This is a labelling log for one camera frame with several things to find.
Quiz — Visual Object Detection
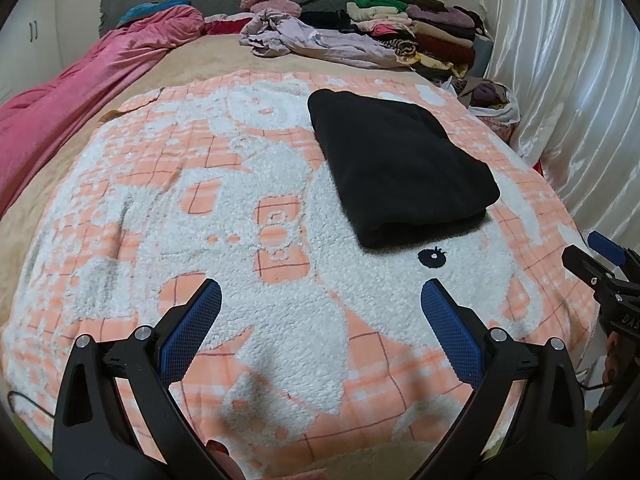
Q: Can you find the black long sleeve sweater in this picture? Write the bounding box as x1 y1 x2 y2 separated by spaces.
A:
307 89 500 249

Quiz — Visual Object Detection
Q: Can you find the bag of clothes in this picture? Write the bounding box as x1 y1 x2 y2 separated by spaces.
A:
452 76 521 143

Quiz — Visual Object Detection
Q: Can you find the stack of folded clothes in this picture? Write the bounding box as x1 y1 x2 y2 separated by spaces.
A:
346 0 494 84

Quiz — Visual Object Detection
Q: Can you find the person's right hand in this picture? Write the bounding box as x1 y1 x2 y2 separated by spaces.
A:
602 330 634 384

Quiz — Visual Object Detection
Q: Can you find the person's left hand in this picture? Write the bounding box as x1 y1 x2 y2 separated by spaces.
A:
206 440 245 480

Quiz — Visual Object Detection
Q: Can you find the red bag on floor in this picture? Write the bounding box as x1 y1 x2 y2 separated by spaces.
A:
533 160 552 182

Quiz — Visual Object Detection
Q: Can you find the peach white plush blanket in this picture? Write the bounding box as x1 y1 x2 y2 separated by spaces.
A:
2 70 597 479

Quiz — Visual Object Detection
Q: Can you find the white satin curtain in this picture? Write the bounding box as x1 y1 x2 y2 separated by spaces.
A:
480 0 639 248

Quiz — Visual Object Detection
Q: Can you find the pink duvet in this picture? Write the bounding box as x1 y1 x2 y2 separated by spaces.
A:
1 4 204 211

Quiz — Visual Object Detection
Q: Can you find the red garment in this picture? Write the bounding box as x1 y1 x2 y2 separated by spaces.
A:
203 13 254 36

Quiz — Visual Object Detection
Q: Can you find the lilac crumpled garment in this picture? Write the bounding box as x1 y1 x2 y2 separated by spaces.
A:
239 9 406 70

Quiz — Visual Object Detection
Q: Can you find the white wardrobe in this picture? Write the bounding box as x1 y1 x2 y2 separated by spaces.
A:
1 0 62 103

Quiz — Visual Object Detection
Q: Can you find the blue pillow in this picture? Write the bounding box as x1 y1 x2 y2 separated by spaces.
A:
116 0 191 28

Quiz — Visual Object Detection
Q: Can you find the pink fluffy pillow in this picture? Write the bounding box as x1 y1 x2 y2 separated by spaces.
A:
240 0 302 18

